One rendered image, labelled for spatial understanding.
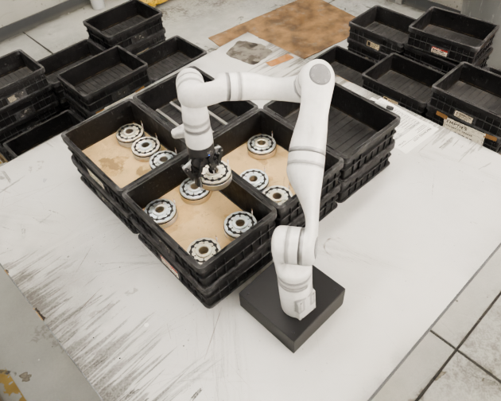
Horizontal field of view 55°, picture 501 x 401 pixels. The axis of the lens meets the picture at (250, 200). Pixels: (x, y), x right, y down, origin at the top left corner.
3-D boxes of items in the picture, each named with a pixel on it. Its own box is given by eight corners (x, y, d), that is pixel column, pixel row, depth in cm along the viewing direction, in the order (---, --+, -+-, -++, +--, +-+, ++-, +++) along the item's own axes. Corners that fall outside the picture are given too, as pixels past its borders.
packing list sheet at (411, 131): (441, 127, 197) (441, 126, 197) (409, 156, 187) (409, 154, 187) (374, 95, 214) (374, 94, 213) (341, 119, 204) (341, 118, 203)
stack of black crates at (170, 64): (184, 80, 325) (176, 34, 300) (214, 99, 310) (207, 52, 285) (136, 108, 308) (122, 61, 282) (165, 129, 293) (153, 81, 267)
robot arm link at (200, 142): (196, 121, 138) (193, 103, 133) (221, 139, 132) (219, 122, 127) (170, 135, 134) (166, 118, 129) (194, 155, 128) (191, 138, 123)
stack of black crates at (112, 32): (149, 59, 345) (135, -3, 312) (175, 75, 330) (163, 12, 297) (102, 83, 328) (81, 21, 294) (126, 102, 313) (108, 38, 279)
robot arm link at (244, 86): (224, 76, 126) (228, 63, 118) (322, 73, 131) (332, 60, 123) (227, 110, 125) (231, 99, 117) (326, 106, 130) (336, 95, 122)
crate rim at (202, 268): (279, 216, 144) (279, 211, 142) (200, 276, 131) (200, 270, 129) (196, 152, 164) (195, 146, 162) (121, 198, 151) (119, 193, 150)
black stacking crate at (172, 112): (261, 132, 184) (259, 107, 176) (200, 171, 172) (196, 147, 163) (196, 89, 204) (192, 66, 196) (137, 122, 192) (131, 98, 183)
